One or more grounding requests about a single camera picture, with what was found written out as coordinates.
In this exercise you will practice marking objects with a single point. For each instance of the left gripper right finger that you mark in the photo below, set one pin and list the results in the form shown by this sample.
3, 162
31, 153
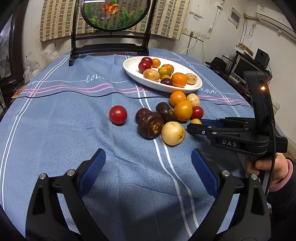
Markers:
239, 210

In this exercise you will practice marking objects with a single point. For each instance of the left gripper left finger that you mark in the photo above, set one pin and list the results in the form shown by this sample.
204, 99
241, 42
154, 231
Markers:
45, 220

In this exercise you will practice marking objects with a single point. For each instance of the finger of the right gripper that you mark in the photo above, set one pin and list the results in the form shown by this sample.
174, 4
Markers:
198, 129
218, 123

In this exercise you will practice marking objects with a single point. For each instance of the small tan longan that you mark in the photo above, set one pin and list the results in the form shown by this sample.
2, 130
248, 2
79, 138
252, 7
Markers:
196, 121

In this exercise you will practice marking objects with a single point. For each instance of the red cherry tomato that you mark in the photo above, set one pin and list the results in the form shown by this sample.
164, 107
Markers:
197, 112

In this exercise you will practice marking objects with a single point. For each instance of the yellow round fruit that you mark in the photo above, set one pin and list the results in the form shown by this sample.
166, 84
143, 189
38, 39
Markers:
173, 133

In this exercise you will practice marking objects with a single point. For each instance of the beige passion fruit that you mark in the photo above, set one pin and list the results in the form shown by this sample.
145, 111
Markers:
193, 99

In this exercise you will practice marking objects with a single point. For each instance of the dark purple mangosteen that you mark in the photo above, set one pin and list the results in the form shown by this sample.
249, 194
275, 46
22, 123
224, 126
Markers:
150, 125
165, 111

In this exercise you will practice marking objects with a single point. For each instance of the large orange mandarin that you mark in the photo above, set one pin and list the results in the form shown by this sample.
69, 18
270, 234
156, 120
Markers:
179, 80

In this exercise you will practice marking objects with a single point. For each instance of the person's right hand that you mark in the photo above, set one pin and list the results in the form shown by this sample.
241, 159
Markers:
282, 167

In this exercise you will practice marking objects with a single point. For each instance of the orange on table near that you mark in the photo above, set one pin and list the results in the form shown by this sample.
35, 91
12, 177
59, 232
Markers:
183, 111

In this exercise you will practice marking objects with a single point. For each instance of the orange on table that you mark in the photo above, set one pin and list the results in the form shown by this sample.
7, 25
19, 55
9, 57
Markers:
183, 111
176, 97

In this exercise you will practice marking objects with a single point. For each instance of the orange on table far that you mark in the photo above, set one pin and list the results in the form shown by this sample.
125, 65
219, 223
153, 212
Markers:
176, 97

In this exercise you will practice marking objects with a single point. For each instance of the dark plum on plate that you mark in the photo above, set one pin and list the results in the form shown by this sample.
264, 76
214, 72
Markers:
167, 81

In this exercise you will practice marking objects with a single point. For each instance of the dark red plum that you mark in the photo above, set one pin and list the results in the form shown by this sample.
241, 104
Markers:
140, 113

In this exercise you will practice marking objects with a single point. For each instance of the small green fruit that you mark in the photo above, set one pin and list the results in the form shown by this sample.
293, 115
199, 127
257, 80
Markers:
164, 77

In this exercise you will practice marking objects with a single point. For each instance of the computer monitor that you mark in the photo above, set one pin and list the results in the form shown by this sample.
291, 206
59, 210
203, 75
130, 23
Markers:
242, 65

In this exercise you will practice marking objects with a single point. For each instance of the blue striped tablecloth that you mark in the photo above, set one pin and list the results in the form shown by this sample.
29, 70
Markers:
147, 190

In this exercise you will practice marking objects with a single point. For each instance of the green orange mandarin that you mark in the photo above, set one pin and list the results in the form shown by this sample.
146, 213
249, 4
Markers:
164, 71

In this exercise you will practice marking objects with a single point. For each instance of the orange mandarin on plate back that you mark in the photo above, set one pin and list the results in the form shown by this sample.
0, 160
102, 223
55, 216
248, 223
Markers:
169, 66

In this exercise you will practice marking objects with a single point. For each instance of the tan potato-like fruit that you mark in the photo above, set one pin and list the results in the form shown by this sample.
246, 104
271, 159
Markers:
151, 74

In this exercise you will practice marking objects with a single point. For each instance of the small orange kumquat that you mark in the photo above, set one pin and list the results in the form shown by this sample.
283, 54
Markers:
156, 63

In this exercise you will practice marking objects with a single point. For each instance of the black speaker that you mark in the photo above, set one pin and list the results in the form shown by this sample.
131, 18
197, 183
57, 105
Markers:
262, 58

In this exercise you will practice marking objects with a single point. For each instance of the lone red tomato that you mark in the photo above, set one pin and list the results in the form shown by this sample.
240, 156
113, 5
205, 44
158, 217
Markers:
118, 114

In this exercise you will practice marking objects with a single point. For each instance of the red plum on plate front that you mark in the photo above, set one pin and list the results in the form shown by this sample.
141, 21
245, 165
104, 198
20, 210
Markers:
143, 65

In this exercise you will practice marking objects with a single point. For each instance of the red plum on plate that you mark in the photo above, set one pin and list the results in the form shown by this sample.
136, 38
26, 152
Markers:
147, 60
143, 65

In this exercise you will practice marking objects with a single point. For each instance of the red plum on plate back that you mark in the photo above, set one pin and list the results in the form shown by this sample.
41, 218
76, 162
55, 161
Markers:
147, 60

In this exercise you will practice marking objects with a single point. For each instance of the white oval plate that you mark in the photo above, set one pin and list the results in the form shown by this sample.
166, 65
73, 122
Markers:
131, 67

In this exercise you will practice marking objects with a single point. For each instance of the beige striped curtain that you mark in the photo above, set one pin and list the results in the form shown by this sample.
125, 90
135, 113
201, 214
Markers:
57, 17

